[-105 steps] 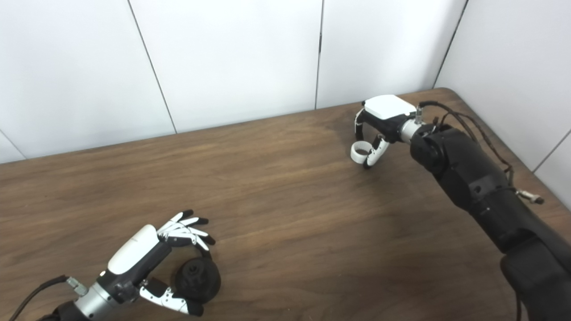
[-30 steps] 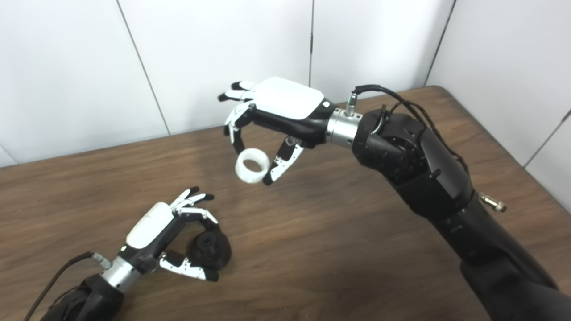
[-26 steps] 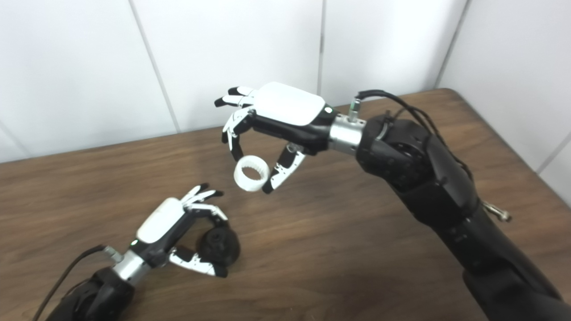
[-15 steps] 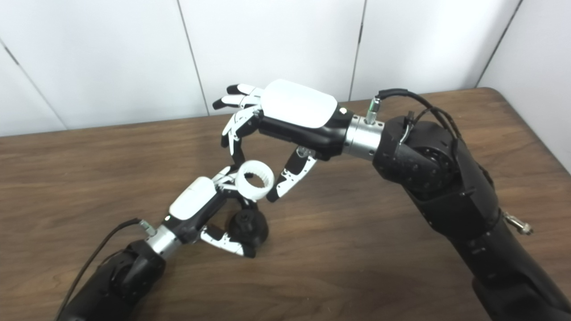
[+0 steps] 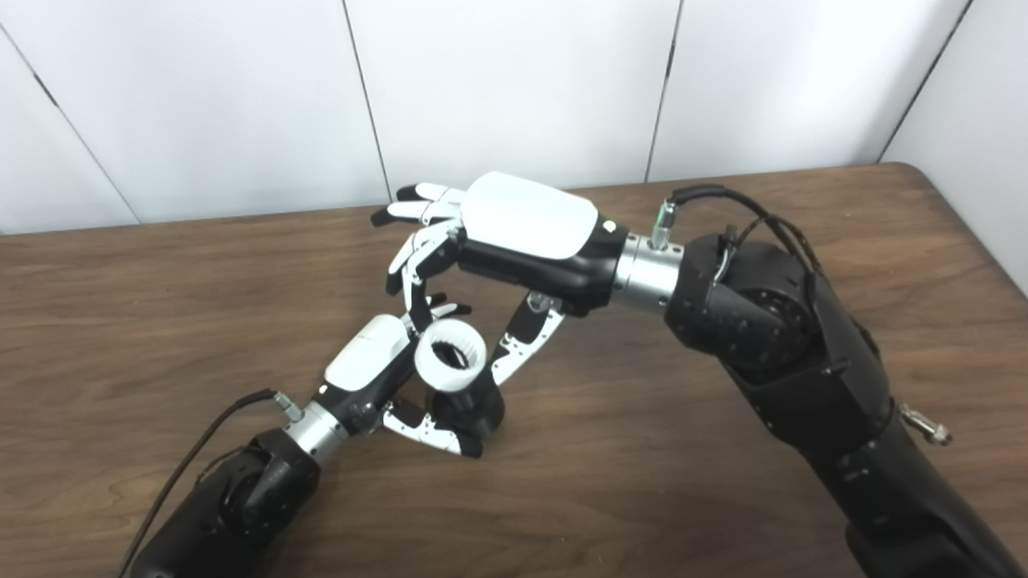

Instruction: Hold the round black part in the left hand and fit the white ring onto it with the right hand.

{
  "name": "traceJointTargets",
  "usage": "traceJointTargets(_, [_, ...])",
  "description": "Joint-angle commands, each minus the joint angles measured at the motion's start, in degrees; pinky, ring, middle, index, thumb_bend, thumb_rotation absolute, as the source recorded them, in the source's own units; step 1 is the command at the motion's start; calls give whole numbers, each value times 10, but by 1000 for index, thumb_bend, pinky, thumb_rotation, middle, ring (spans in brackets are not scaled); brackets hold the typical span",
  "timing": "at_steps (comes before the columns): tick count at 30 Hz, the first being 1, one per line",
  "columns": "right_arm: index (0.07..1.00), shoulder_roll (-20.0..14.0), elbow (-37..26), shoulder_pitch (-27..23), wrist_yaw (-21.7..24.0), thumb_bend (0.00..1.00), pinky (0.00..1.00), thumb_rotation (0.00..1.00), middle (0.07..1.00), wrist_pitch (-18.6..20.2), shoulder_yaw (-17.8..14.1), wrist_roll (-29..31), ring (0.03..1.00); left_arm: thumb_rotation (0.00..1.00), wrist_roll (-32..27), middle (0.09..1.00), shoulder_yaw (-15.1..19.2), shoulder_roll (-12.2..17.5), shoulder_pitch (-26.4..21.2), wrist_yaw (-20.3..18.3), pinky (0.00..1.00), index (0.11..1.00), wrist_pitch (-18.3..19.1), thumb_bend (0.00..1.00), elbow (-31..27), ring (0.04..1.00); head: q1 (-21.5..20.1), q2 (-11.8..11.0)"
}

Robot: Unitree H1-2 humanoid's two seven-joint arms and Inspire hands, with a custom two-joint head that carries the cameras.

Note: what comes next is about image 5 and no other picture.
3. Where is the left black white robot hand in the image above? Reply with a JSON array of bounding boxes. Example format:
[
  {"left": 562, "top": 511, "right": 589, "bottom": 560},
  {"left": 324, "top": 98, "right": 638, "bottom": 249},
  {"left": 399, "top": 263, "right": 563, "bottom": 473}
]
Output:
[{"left": 317, "top": 301, "right": 483, "bottom": 461}]

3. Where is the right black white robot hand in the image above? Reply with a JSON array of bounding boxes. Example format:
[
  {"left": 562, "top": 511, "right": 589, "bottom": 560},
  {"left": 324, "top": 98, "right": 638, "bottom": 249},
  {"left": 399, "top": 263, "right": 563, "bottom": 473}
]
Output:
[{"left": 371, "top": 170, "right": 630, "bottom": 386}]

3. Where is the white plastic ring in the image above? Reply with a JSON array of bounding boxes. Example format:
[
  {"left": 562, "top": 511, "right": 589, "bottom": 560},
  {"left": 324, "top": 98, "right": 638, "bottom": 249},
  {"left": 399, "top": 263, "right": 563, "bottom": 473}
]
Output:
[{"left": 414, "top": 319, "right": 489, "bottom": 393}]

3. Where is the round black plastic part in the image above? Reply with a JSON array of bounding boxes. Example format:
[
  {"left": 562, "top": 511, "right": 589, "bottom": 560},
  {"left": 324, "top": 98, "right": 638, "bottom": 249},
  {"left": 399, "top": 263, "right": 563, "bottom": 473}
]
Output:
[{"left": 430, "top": 365, "right": 508, "bottom": 442}]

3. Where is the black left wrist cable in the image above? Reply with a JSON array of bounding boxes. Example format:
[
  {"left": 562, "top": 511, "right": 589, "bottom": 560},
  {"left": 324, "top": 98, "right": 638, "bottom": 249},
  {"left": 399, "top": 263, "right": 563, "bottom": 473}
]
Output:
[{"left": 116, "top": 389, "right": 305, "bottom": 578}]

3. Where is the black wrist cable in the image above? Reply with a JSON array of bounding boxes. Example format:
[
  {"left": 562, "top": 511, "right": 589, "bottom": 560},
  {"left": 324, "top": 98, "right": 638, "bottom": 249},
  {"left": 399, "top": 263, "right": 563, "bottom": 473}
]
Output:
[
  {"left": 116, "top": 389, "right": 305, "bottom": 578},
  {"left": 649, "top": 185, "right": 828, "bottom": 310}
]

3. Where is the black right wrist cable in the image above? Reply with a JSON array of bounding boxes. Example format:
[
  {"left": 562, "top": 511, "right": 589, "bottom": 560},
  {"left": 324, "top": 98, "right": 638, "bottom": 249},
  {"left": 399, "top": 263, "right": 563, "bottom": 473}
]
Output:
[{"left": 649, "top": 185, "right": 828, "bottom": 310}]

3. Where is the loose silver cable plug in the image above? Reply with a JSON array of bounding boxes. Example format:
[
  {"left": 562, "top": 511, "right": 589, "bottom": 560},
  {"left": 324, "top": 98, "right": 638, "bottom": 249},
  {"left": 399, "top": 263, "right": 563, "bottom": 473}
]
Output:
[{"left": 899, "top": 404, "right": 953, "bottom": 447}]

